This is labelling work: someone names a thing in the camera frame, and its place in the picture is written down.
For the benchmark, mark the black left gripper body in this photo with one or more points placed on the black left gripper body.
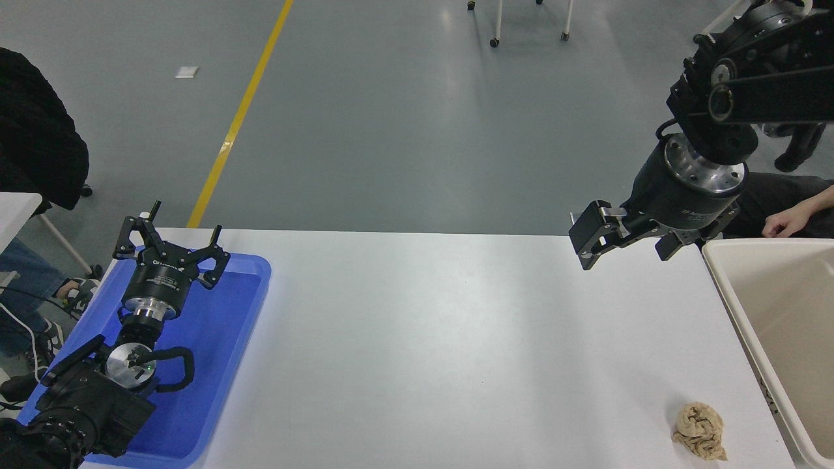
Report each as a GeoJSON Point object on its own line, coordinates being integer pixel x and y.
{"type": "Point", "coordinates": [161, 279]}

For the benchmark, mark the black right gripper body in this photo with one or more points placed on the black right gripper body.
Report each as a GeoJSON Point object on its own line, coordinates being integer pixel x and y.
{"type": "Point", "coordinates": [677, 202]}

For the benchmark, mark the tan paper ball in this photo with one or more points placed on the tan paper ball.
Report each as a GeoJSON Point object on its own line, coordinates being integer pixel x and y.
{"type": "Point", "coordinates": [700, 430]}

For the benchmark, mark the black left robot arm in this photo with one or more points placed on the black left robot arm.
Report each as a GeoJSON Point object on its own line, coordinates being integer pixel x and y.
{"type": "Point", "coordinates": [85, 404]}

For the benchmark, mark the person's hand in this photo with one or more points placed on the person's hand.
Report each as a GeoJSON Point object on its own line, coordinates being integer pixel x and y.
{"type": "Point", "coordinates": [782, 225]}

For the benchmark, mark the blue plastic tray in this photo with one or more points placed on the blue plastic tray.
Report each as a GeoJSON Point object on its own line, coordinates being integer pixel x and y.
{"type": "Point", "coordinates": [215, 339]}

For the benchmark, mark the person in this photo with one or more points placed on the person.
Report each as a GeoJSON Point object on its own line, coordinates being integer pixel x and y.
{"type": "Point", "coordinates": [775, 192]}
{"type": "Point", "coordinates": [32, 130]}
{"type": "Point", "coordinates": [801, 146]}

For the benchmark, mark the large pale plastic bin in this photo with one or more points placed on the large pale plastic bin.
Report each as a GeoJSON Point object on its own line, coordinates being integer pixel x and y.
{"type": "Point", "coordinates": [782, 306]}

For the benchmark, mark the small white side table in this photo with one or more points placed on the small white side table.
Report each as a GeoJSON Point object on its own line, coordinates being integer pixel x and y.
{"type": "Point", "coordinates": [16, 215]}

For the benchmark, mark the white wheeled chair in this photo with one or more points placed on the white wheeled chair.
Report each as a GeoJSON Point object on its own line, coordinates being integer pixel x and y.
{"type": "Point", "coordinates": [720, 25]}

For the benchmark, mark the white wheeled stand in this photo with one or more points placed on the white wheeled stand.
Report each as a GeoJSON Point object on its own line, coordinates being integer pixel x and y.
{"type": "Point", "coordinates": [499, 19]}

